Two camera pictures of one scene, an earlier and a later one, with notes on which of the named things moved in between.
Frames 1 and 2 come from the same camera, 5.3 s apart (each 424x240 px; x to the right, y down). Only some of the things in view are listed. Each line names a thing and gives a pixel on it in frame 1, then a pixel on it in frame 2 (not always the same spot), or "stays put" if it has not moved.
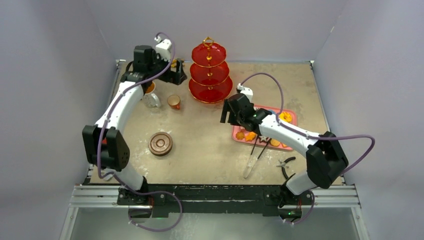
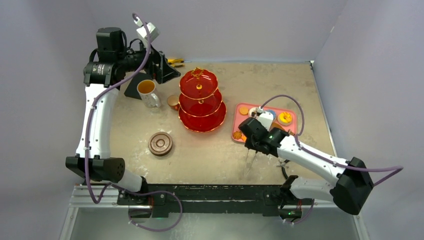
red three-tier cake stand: (209, 83) to (201, 107)
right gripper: (228, 110) to (253, 145)
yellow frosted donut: (285, 116) stays put
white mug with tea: (150, 98) stays put
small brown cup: (174, 101) stays put
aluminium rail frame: (323, 196) stays put
